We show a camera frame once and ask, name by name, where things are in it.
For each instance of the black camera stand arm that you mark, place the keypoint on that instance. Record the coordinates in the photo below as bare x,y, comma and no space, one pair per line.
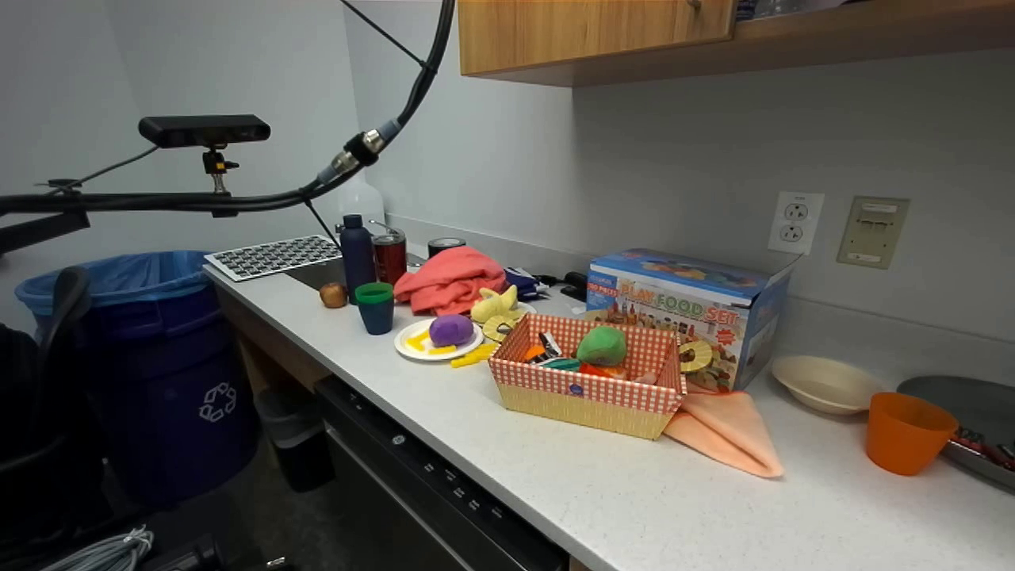
69,207

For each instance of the white wall outlet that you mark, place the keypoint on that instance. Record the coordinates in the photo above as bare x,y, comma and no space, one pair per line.
794,223

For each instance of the brown round toy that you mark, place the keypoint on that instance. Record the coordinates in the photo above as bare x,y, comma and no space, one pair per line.
335,297

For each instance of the grey plate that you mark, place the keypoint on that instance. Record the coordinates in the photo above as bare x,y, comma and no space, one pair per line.
984,423

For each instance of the orange napkin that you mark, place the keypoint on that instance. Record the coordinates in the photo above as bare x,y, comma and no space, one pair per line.
729,430

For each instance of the pink red cloth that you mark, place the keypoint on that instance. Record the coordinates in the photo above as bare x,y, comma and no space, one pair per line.
448,285

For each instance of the wooden upper cabinet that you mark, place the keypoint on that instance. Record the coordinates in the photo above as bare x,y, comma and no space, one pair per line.
596,43

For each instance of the beige wall plate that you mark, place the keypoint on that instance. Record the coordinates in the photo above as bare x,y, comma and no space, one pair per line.
874,229

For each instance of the green blue cup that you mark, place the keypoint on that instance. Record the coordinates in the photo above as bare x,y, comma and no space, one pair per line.
374,307

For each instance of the yellow plush toy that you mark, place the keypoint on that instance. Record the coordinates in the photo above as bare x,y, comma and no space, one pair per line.
496,315

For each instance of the black camera on stand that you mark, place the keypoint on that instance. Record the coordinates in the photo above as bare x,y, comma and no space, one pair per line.
202,127

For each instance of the pineapple slice toy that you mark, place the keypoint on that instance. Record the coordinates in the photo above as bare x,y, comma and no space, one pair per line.
695,357

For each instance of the red checkered basket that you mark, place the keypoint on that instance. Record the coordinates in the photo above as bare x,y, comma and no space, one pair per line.
634,397

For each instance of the purple plush toy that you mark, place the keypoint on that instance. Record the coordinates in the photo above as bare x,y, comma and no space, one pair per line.
453,330

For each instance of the white dish rack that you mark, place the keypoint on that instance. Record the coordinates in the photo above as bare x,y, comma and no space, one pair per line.
271,257

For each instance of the blue play food box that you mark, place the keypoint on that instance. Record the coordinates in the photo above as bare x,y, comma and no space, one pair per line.
723,307

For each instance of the white plate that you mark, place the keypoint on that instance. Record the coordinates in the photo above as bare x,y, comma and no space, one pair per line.
417,345

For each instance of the orange cup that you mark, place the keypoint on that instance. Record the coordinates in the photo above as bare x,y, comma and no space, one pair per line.
905,432

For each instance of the cream bowl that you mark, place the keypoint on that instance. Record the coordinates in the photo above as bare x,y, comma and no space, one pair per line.
827,384

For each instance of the black chair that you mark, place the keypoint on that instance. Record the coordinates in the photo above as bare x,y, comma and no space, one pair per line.
50,464

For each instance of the green plush toy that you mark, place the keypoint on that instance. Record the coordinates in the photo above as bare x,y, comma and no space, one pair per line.
605,348

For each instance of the black dishwasher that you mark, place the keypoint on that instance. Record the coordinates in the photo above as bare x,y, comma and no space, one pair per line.
409,508

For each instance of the blue recycling bin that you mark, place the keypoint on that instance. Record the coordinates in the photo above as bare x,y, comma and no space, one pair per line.
161,377

